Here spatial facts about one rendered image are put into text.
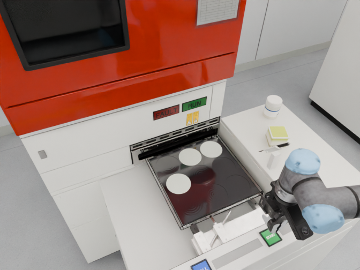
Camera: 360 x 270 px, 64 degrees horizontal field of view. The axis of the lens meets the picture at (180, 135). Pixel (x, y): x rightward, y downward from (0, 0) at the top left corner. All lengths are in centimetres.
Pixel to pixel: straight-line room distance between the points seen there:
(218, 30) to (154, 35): 23
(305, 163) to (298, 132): 69
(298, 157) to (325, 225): 16
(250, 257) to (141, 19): 80
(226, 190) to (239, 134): 28
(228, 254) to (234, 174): 37
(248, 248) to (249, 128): 56
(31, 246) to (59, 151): 118
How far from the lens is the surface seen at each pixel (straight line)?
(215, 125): 139
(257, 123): 141
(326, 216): 71
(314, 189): 74
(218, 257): 101
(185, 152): 131
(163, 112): 119
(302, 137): 141
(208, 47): 106
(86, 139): 116
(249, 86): 333
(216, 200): 118
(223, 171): 126
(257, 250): 104
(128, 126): 118
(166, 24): 94
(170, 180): 122
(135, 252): 117
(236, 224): 116
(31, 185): 254
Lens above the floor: 189
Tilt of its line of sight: 45 degrees down
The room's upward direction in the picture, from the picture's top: 1 degrees clockwise
